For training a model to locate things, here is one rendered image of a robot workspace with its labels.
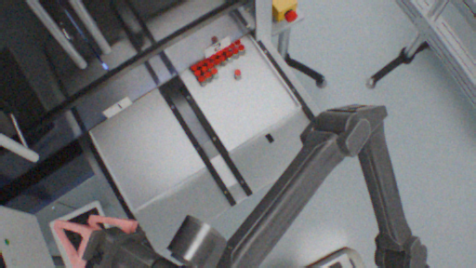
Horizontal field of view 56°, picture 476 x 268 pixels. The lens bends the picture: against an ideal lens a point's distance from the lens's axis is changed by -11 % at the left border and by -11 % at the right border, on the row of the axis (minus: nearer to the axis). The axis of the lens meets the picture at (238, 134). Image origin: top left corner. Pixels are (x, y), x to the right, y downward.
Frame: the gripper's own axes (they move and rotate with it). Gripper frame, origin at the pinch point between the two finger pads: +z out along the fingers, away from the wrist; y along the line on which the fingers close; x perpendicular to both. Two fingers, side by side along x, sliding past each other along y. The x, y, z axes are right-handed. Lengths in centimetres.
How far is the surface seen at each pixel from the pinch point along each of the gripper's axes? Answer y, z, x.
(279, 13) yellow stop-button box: -79, 10, -56
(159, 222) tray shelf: -73, 14, 16
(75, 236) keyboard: -70, 38, 34
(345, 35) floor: -194, 8, -82
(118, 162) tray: -73, 35, 6
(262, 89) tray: -88, 7, -33
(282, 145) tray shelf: -86, -6, -20
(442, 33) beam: -146, -39, -91
